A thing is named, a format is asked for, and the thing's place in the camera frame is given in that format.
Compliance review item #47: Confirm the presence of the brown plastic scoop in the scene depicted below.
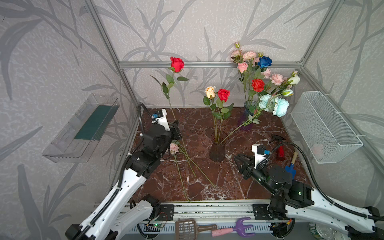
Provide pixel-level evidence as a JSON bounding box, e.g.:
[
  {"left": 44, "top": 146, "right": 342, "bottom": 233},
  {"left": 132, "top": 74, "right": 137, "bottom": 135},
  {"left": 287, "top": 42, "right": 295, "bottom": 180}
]
[{"left": 175, "top": 219, "right": 218, "bottom": 240}]

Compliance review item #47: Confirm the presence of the purple pink garden fork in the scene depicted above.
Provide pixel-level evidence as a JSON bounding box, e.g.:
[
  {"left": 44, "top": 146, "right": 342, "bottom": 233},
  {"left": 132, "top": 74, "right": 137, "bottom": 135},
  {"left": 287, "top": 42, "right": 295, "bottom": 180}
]
[{"left": 211, "top": 217, "right": 256, "bottom": 238}]

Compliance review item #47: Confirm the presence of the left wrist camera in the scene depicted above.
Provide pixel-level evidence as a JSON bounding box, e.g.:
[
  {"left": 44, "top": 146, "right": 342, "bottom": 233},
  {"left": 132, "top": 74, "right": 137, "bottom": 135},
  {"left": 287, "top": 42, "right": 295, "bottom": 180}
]
[{"left": 152, "top": 109, "right": 170, "bottom": 132}]

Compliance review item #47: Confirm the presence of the pink item in basket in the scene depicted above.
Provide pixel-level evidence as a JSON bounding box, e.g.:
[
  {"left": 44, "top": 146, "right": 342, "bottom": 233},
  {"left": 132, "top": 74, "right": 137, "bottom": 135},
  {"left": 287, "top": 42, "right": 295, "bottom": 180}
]
[{"left": 311, "top": 143, "right": 325, "bottom": 161}]

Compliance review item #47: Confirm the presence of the white rose stem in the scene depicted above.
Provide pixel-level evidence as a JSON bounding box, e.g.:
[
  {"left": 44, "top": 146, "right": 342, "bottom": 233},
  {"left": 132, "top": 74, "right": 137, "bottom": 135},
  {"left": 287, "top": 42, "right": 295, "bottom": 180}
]
[{"left": 272, "top": 75, "right": 300, "bottom": 97}]

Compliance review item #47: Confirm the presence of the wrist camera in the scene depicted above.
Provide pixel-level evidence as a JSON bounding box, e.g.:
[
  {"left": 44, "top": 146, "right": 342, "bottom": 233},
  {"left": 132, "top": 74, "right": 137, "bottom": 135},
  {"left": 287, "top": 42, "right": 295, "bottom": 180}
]
[
  {"left": 252, "top": 144, "right": 270, "bottom": 170},
  {"left": 152, "top": 109, "right": 170, "bottom": 132}
]

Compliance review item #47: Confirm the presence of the blue rose stem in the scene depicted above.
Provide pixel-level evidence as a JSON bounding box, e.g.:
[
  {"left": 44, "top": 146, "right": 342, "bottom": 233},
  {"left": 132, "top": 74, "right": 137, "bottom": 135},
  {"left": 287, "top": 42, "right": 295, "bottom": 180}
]
[{"left": 256, "top": 56, "right": 272, "bottom": 98}]

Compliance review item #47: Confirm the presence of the clear plastic wall shelf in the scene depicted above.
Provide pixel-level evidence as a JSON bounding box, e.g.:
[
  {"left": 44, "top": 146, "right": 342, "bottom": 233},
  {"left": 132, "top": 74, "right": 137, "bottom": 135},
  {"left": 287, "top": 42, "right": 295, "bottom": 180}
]
[{"left": 42, "top": 94, "right": 120, "bottom": 163}]

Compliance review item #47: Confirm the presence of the large red rose stem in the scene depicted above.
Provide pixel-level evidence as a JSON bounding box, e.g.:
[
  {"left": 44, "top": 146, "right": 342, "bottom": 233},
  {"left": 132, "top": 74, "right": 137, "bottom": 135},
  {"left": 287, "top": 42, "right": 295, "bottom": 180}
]
[{"left": 249, "top": 79, "right": 265, "bottom": 100}]

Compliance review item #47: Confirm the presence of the cream peach rose stem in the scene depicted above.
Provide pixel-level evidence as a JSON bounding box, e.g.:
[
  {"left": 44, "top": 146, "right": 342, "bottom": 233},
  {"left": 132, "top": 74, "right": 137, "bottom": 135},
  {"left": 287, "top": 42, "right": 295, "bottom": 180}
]
[{"left": 203, "top": 86, "right": 218, "bottom": 143}]

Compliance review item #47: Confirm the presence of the metal tin can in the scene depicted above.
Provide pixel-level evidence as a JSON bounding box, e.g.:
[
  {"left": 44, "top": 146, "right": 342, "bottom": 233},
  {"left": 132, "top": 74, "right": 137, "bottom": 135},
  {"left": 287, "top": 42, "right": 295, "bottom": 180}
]
[{"left": 309, "top": 223, "right": 344, "bottom": 240}]

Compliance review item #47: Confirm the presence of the blue garden trowel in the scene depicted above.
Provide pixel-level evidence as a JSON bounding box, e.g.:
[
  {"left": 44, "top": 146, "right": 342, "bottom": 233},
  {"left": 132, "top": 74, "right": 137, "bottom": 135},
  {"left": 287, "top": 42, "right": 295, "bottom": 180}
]
[{"left": 285, "top": 152, "right": 299, "bottom": 179}]

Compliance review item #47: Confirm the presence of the pale blue white flower stem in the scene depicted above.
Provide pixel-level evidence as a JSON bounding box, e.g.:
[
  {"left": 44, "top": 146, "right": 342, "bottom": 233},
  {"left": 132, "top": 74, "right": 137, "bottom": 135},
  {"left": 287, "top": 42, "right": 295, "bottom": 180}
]
[{"left": 224, "top": 94, "right": 290, "bottom": 140}]

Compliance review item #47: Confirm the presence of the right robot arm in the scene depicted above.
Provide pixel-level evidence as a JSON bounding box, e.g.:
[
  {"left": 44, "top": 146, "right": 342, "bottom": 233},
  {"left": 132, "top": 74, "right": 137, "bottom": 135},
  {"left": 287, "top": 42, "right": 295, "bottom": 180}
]
[{"left": 234, "top": 144, "right": 384, "bottom": 240}]

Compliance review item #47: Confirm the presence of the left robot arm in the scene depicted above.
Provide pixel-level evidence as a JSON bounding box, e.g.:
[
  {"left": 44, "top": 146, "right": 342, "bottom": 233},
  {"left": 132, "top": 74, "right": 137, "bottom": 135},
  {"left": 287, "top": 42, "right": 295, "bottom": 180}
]
[{"left": 65, "top": 109, "right": 182, "bottom": 240}]

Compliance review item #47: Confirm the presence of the white wire mesh basket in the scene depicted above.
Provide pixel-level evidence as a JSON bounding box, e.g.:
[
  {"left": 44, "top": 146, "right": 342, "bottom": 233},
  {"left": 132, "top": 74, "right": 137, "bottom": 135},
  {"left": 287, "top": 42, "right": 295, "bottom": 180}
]
[{"left": 291, "top": 91, "right": 364, "bottom": 164}]

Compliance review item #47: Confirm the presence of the purple glass vase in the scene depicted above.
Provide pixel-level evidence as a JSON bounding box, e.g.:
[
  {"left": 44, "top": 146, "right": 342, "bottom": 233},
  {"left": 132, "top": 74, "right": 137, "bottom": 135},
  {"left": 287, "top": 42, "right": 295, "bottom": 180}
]
[{"left": 238, "top": 100, "right": 258, "bottom": 131}]

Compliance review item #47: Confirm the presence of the dark red glass vase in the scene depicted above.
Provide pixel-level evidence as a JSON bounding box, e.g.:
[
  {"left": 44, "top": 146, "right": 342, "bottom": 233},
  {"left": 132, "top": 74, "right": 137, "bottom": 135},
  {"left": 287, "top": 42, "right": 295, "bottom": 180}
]
[{"left": 209, "top": 132, "right": 228, "bottom": 163}]

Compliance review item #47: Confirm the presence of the small pink flower stem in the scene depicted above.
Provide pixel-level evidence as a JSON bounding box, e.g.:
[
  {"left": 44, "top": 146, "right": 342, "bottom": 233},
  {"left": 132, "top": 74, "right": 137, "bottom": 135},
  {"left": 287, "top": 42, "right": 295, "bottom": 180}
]
[{"left": 169, "top": 140, "right": 217, "bottom": 202}]

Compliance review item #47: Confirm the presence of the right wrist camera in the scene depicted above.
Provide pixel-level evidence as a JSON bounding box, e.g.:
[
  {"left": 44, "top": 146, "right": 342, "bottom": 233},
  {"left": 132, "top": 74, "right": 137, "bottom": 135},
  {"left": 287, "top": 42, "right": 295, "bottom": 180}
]
[{"left": 252, "top": 144, "right": 270, "bottom": 170}]

